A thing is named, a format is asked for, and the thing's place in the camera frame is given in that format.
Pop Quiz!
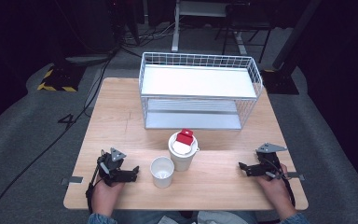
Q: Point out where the bundle of floor cables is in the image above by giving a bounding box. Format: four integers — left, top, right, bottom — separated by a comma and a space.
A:
115, 18, 178, 59

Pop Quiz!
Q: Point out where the white cup with red object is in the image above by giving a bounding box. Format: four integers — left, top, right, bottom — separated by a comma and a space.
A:
167, 130, 200, 173

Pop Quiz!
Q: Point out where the yellow black striped stand base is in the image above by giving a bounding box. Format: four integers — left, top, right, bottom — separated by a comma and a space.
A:
36, 63, 88, 93

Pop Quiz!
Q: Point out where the black chair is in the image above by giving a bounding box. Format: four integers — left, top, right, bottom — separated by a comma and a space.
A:
213, 2, 275, 63

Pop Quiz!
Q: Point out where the grey tape strip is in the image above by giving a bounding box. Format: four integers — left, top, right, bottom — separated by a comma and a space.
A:
286, 171, 306, 182
61, 175, 84, 187

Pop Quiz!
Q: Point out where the red and white lid tag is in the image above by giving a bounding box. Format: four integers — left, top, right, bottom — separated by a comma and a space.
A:
175, 128, 195, 147

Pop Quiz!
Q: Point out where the person's left hand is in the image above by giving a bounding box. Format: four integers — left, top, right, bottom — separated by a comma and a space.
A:
90, 177, 126, 217

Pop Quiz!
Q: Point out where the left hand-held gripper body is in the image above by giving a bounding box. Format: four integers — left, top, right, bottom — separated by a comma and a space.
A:
96, 147, 128, 188

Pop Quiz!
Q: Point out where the black slanted stand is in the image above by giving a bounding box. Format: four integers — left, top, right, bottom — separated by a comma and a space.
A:
260, 0, 323, 95

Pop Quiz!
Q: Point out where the person's right hand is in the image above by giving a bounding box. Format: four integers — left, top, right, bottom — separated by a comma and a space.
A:
255, 163, 295, 216

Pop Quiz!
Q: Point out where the white paper cup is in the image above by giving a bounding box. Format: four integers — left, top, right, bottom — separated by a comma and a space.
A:
149, 156, 175, 189

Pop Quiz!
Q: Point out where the white wire shelf rack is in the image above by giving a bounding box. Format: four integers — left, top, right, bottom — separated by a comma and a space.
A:
138, 51, 264, 131

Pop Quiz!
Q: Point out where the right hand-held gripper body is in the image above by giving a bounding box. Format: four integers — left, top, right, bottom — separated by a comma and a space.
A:
255, 142, 289, 181

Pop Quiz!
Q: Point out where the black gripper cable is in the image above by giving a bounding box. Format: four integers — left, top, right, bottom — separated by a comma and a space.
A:
85, 149, 105, 215
269, 158, 296, 208

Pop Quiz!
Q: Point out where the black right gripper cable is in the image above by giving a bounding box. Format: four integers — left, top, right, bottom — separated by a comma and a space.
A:
269, 158, 296, 208

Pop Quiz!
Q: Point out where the white desk frame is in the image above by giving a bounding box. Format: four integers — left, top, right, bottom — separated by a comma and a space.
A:
171, 0, 250, 56

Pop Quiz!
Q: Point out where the person's jeans lap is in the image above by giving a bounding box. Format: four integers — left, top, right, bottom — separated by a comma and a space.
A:
111, 209, 259, 224

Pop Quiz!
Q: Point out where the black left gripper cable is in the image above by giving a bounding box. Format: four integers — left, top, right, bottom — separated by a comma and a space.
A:
85, 149, 105, 215

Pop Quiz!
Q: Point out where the long black floor cable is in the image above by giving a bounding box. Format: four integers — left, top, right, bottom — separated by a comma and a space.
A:
0, 50, 117, 224

